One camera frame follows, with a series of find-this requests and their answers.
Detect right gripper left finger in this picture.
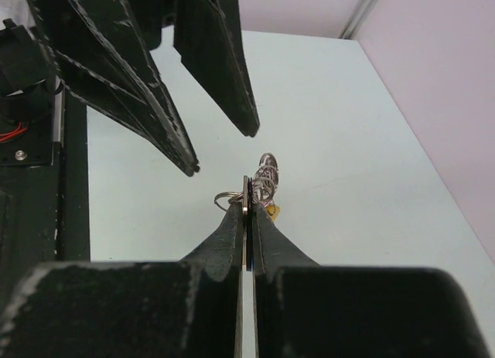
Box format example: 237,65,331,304
1,203,244,357

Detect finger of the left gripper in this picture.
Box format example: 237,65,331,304
173,0,260,137
26,0,200,176

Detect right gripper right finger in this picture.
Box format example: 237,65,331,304
251,205,489,357

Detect yellow red keys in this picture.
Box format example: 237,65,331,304
266,204,281,221

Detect small silver split ring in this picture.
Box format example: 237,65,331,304
213,190,244,211

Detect right aluminium frame post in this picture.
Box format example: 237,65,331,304
338,0,379,40

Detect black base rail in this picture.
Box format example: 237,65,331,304
0,17,92,320

